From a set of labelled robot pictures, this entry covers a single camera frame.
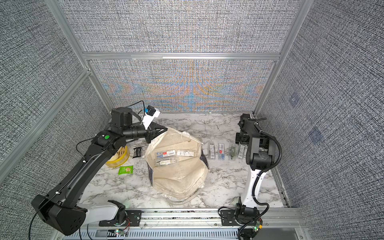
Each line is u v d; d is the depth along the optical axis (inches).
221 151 38.0
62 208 14.6
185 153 36.7
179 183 30.1
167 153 36.3
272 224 29.0
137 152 37.5
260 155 22.0
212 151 37.9
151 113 22.5
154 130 23.7
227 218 28.8
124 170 34.6
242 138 33.8
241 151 38.1
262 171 22.0
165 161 35.4
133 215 29.2
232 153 37.5
